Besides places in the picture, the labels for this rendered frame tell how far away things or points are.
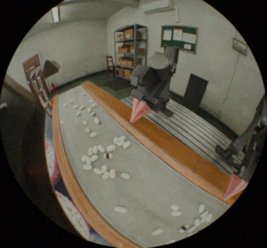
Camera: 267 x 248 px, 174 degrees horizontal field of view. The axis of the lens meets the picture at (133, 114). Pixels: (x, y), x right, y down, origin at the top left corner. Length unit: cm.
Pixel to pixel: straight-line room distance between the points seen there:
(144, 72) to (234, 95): 205
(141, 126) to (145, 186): 25
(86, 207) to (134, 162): 24
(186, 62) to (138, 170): 212
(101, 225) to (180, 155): 37
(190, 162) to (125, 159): 25
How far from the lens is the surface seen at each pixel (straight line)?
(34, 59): 483
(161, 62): 25
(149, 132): 38
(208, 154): 60
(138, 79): 22
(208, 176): 42
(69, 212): 43
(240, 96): 220
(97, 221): 35
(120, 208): 32
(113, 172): 32
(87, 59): 467
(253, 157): 31
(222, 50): 211
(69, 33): 476
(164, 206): 35
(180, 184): 37
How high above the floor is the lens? 107
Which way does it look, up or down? 42 degrees down
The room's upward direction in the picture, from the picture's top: straight up
